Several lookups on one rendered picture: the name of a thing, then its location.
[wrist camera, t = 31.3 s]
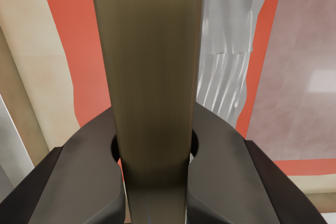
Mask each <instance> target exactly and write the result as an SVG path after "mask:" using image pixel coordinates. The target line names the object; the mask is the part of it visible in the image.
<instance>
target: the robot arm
mask: <svg viewBox="0 0 336 224"><path fill-rule="evenodd" d="M190 152H191V154H192V155H193V157H194V159H193V160H192V161H191V162H190V163H189V165H188V175H187V191H186V216H187V219H188V220H189V222H190V223H191V224H328V223H327V222H326V220H325V219H324V217H323V216H322V215H321V213H320V212H319V211H318V210H317V208H316V207H315V206H314V205H313V203H312V202H311V201H310V200H309V199H308V198H307V196H306V195H305V194H304V193H303V192H302V191H301V190H300V189H299V188H298V187H297V186H296V185H295V184H294V183H293V182H292V181H291V180H290V179H289V178H288V177H287V175H286V174H285V173H284V172H283V171H282V170H281V169H280V168H279V167H278V166H277V165H276V164H275V163H274V162H273V161H272V160H271V159H270V158H269V157H268V156H267V155H266V154H265V153H264V152H263V151H262V150H261V149H260V148H259V147H258V146H257V145H256V144H255V143H254V142H253V141H252V140H245V139H244V137H243V136H242V135H241V134H240V133H239V132H238V131H237V130H236V129H235V128H234V127H232V126H231V125H230V124H229V123H227V122H226V121H225V120H223V119H222V118H220V117H219V116H217V115H216V114H214V113H213V112H211V111H210V110H208V109H207V108H205V107H204V106H202V105H201V104H199V103H197V102H196V101H194V110H193V123H192V136H191V149H190ZM119 159H120V153H119V147H118V141H117V135H116V129H115V124H114V118H113V112H112V107H109V108H108V109H106V110H105V111H103V112H102V113H101V114H99V115H98V116H96V117H95V118H93V119H92V120H90V121H89V122H88V123H86V124H85V125H84V126H82V127H81V128H80V129H79V130H78V131H77V132H76V133H74V134H73V135H72V136H71V137H70V138H69V139H68V140H67V141H66V143H65V144H64V145H63V146H59V147H54V148H53V149H52V150H51V151H50V152H49V153H48V154H47V155H46V156H45V158H44V159H43V160H42V161H41V162H40V163H39V164H38V165H37V166H36V167H35V168H34V169H33V170H32V171H31V172H30V173H29V174H28V175H27V176H26V177H25V178H24V179H23V180H22V181H21V182H20V183H19V184H18V185H17V186H16V188H15V189H14V190H13V191H12V192H11V193H10V194H9V195H8V196H7V197H6V198H5V199H4V200H3V201H2V202H1V203H0V224H124V222H125V218H126V194H125V188H124V182H123V176H122V170H121V167H120V166H119V165H118V161H119Z"/></svg>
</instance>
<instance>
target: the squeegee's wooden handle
mask: <svg viewBox="0 0 336 224"><path fill-rule="evenodd" d="M93 4H94V9H95V15H96V21H97V27H98V33H99V39H100V44H101V50H102V56H103V62H104V68H105V74H106V79H107V85H108V91H109V97H110V103H111V109H112V114H113V120H114V126H115V132H116V138H117V144H118V149H119V155H120V161H121V167H122V173H123V179H124V184H125V190H126V196H127V202H128V208H129V214H130V219H131V224H185V221H186V208H187V182H188V167H189V164H190V155H191V142H192V129H193V116H194V103H195V89H196V76H197V63H198V50H199V37H200V23H201V10H202V0H93Z"/></svg>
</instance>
